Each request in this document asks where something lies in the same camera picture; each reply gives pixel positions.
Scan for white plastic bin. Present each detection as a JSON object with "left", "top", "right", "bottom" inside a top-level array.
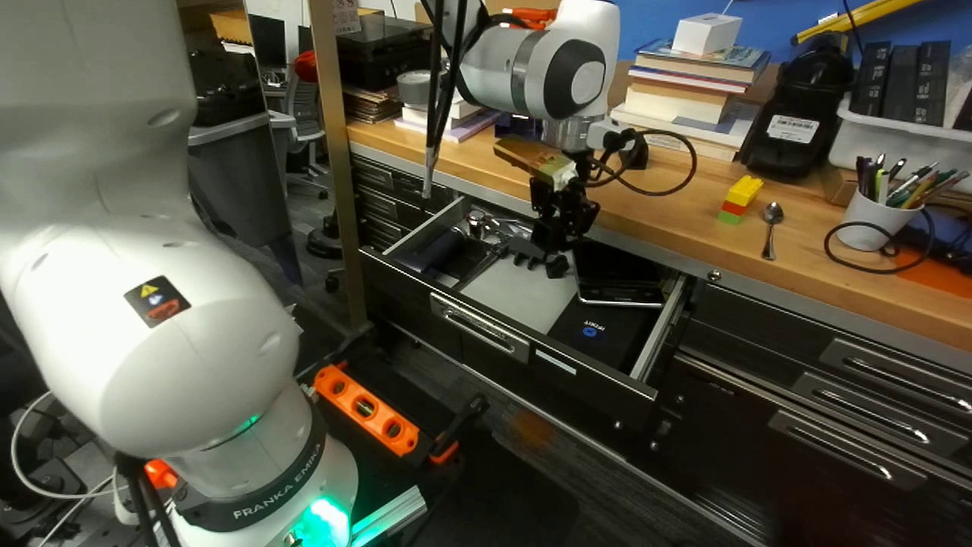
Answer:
[{"left": 827, "top": 40, "right": 972, "bottom": 173}]

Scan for wooden upright post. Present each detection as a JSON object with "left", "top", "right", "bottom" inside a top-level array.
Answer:
[{"left": 307, "top": 0, "right": 374, "bottom": 335}]

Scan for black label maker device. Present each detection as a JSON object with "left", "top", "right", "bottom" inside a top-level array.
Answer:
[{"left": 731, "top": 37, "right": 858, "bottom": 187}]

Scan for yellow spirit level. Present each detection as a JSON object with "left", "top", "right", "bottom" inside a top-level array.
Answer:
[{"left": 792, "top": 0, "right": 926, "bottom": 49}]

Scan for black orange clamp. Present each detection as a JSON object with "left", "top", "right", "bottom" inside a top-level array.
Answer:
[{"left": 428, "top": 388, "right": 491, "bottom": 470}]

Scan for black hard case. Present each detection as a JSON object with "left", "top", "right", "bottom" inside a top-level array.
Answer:
[{"left": 339, "top": 12, "right": 436, "bottom": 96}]

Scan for white pen cup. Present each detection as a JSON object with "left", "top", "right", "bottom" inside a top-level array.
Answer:
[{"left": 839, "top": 187, "right": 920, "bottom": 256}]

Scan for red fabric object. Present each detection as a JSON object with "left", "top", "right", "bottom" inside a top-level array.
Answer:
[{"left": 292, "top": 49, "right": 321, "bottom": 91}]

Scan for white drawer liner sheet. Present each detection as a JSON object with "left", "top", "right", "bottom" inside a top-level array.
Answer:
[{"left": 458, "top": 252, "right": 584, "bottom": 338}]

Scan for yellow red green toy bricks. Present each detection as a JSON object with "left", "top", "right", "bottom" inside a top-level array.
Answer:
[{"left": 718, "top": 170, "right": 770, "bottom": 228}]

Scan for small white box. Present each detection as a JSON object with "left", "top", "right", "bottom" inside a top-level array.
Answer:
[{"left": 670, "top": 9, "right": 747, "bottom": 61}]

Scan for grey trash bin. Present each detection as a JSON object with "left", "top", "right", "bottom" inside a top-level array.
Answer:
[{"left": 182, "top": 106, "right": 305, "bottom": 290}]

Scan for stack of books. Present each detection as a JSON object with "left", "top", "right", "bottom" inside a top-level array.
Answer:
[{"left": 606, "top": 40, "right": 775, "bottom": 145}]

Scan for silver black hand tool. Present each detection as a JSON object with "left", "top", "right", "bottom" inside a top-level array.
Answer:
[{"left": 458, "top": 205, "right": 555, "bottom": 275}]

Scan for orange flat sheet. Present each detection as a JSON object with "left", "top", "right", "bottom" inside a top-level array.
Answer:
[{"left": 887, "top": 249, "right": 972, "bottom": 305}]

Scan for black kit box blue logo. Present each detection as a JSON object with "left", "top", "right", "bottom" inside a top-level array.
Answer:
[{"left": 550, "top": 297, "right": 670, "bottom": 375}]

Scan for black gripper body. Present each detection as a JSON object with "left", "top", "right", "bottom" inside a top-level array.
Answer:
[{"left": 533, "top": 170, "right": 599, "bottom": 226}]

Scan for black cable loop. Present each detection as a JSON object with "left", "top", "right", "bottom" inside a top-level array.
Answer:
[{"left": 820, "top": 205, "right": 943, "bottom": 278}]

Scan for black cartridge box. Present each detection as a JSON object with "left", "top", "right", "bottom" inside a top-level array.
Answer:
[
  {"left": 885, "top": 43, "right": 924, "bottom": 124},
  {"left": 915, "top": 37, "right": 956, "bottom": 131},
  {"left": 852, "top": 40, "right": 892, "bottom": 120}
]

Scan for black rounded plastic housing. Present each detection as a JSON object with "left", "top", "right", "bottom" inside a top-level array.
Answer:
[{"left": 621, "top": 129, "right": 654, "bottom": 173}]

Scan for stack of dark folders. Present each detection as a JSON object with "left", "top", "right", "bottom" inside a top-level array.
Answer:
[{"left": 340, "top": 83, "right": 404, "bottom": 124}]

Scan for small orange clip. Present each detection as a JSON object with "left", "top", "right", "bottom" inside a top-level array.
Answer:
[{"left": 139, "top": 457, "right": 187, "bottom": 497}]

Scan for orange T-handle hex key set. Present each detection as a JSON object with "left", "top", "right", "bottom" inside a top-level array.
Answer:
[{"left": 485, "top": 4, "right": 561, "bottom": 31}]

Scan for metal spoon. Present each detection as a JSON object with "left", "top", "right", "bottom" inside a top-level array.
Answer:
[{"left": 756, "top": 198, "right": 790, "bottom": 265}]

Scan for background computer monitor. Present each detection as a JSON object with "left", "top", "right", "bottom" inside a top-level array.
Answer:
[{"left": 247, "top": 12, "right": 292, "bottom": 74}]

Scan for white flat box stack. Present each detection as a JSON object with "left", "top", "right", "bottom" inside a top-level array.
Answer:
[{"left": 399, "top": 91, "right": 509, "bottom": 145}]

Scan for black drawer cabinet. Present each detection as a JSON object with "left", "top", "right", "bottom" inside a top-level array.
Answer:
[{"left": 348, "top": 141, "right": 972, "bottom": 547}]

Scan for white floor cables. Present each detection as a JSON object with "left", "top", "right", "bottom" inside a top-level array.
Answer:
[{"left": 6, "top": 387, "right": 129, "bottom": 547}]

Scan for black metal tool drawer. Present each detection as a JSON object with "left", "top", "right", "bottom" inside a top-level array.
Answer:
[{"left": 357, "top": 191, "right": 705, "bottom": 412}]

